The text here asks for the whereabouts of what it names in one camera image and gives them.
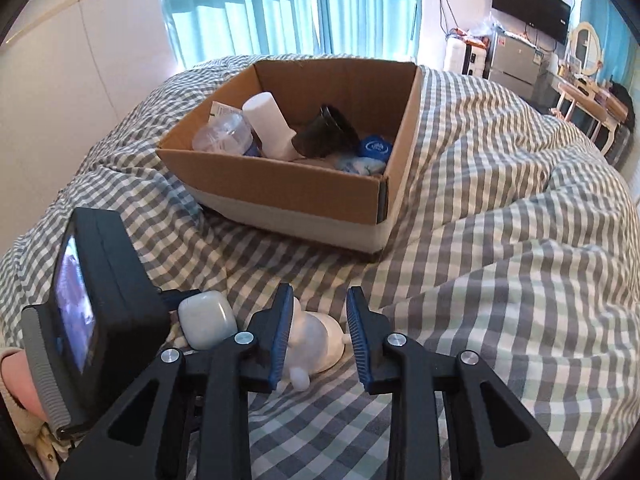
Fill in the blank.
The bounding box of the right teal curtain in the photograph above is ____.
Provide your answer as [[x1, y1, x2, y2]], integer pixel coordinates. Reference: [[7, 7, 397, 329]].
[[317, 0, 422, 61]]

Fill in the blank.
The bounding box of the white suitcase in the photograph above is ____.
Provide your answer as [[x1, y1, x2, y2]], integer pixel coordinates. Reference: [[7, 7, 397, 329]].
[[442, 35, 488, 78]]

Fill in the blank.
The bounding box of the white cylinder bottle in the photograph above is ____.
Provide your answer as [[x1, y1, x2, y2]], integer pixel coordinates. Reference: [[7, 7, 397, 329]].
[[242, 92, 302, 162]]

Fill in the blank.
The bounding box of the blue round tin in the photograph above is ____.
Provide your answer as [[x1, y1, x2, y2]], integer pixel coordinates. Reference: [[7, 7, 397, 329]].
[[358, 134, 393, 164]]

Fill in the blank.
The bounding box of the pale blue earbud case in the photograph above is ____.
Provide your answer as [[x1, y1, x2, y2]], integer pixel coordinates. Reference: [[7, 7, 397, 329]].
[[178, 290, 238, 351]]

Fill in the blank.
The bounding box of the black cup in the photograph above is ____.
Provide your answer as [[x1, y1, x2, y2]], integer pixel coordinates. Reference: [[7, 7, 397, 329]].
[[292, 104, 360, 158]]

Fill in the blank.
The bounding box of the person's left hand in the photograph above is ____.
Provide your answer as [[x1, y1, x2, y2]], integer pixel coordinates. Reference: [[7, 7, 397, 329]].
[[1, 350, 48, 422]]

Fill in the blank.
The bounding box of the teal side curtain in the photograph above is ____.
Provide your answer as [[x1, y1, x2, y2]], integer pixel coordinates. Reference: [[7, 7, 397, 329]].
[[580, 0, 638, 89]]

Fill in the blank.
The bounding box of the white dressing table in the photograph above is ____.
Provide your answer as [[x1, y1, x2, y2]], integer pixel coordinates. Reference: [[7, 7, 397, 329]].
[[549, 63, 627, 155]]

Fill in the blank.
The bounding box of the black wall television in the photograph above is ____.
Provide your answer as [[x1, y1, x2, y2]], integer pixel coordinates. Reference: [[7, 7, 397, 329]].
[[491, 0, 570, 44]]

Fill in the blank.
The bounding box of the blue white pouch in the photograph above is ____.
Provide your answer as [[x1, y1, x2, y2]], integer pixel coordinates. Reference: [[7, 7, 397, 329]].
[[334, 156, 386, 177]]

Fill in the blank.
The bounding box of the clear plastic jar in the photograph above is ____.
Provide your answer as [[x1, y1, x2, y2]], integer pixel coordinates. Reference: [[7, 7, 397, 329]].
[[192, 113, 260, 157]]

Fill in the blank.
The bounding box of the brown cardboard box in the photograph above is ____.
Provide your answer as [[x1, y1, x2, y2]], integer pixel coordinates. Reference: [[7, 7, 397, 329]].
[[156, 58, 424, 254]]

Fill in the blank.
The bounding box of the silver mini fridge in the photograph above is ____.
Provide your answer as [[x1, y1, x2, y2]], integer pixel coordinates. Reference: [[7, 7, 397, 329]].
[[488, 32, 544, 100]]

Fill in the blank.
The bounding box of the grey checked bed cover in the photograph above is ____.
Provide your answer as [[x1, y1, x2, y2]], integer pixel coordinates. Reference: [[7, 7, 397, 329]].
[[1, 55, 639, 479]]

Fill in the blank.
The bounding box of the oval vanity mirror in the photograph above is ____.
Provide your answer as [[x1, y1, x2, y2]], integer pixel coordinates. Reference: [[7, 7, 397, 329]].
[[570, 22, 603, 76]]

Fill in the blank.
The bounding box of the white rabbit figurine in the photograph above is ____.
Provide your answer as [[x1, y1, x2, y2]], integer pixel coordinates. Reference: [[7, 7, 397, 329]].
[[282, 298, 352, 391]]

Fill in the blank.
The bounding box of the black backpack on table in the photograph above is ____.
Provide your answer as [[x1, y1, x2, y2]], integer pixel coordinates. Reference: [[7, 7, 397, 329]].
[[610, 81, 636, 132]]

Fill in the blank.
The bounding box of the left teal curtain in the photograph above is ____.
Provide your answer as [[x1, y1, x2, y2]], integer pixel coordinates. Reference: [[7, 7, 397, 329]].
[[160, 0, 320, 68]]

